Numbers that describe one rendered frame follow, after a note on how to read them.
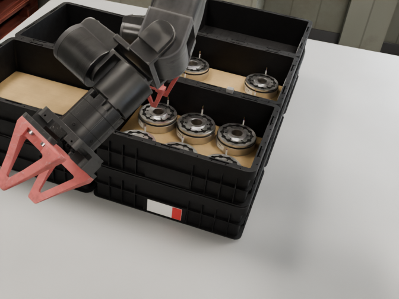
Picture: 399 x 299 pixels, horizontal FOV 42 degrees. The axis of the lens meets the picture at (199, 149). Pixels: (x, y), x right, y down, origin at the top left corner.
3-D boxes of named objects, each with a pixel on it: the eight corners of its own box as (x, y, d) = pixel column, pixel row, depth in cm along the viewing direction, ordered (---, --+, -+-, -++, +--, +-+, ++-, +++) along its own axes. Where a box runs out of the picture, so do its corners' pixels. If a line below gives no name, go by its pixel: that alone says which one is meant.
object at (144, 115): (183, 111, 140) (183, 110, 140) (165, 130, 133) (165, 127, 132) (151, 100, 143) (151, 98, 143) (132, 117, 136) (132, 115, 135)
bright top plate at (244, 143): (260, 131, 136) (260, 129, 136) (249, 152, 129) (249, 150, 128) (224, 120, 139) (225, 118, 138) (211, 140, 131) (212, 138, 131)
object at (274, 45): (305, 51, 187) (312, 22, 180) (291, 89, 164) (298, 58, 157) (202, 27, 195) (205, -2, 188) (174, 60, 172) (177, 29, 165)
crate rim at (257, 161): (279, 113, 135) (281, 105, 134) (253, 182, 112) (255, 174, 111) (139, 76, 143) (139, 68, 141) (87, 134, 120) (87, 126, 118)
